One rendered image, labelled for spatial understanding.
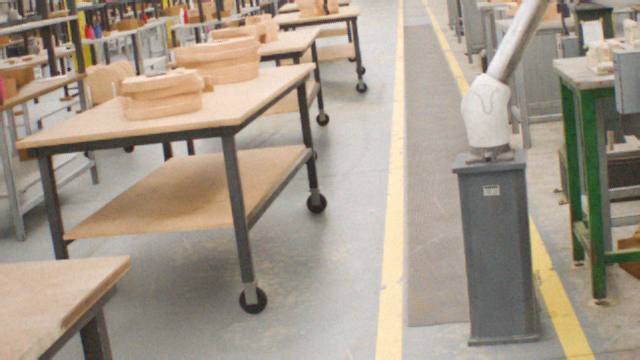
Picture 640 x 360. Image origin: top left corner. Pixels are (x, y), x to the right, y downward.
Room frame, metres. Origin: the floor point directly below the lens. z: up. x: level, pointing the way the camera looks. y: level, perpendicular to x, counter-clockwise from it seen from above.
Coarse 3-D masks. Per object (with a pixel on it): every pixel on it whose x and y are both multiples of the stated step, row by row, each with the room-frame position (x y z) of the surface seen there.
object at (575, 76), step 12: (564, 72) 4.33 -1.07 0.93; (576, 72) 4.28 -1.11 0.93; (588, 72) 4.24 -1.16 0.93; (576, 84) 3.99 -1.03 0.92; (588, 84) 3.97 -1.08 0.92; (600, 84) 3.97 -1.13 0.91; (612, 84) 3.96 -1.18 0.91; (600, 96) 3.98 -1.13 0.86; (612, 96) 3.98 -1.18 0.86; (576, 228) 4.43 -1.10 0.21; (588, 228) 4.53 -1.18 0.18; (588, 240) 4.21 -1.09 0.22; (588, 252) 4.10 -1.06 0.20; (612, 252) 4.00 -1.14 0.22; (624, 252) 3.98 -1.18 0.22; (636, 252) 3.97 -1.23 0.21
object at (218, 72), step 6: (234, 66) 5.80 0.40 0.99; (240, 66) 5.82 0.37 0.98; (246, 66) 5.85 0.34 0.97; (252, 66) 5.90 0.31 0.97; (258, 66) 5.97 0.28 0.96; (198, 72) 5.90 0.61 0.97; (204, 72) 5.88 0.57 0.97; (210, 72) 5.83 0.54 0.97; (216, 72) 5.81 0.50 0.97; (222, 72) 5.80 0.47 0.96; (228, 72) 5.79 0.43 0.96; (234, 72) 5.80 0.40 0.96; (240, 72) 5.82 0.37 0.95
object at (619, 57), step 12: (636, 48) 3.26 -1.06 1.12; (624, 60) 3.19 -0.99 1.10; (636, 60) 3.18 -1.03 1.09; (624, 72) 3.19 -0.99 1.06; (636, 72) 3.18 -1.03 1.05; (624, 84) 3.19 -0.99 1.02; (636, 84) 3.18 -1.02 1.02; (624, 96) 3.19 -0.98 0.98; (636, 96) 3.18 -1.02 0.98; (624, 108) 3.19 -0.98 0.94; (636, 108) 3.18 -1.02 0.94
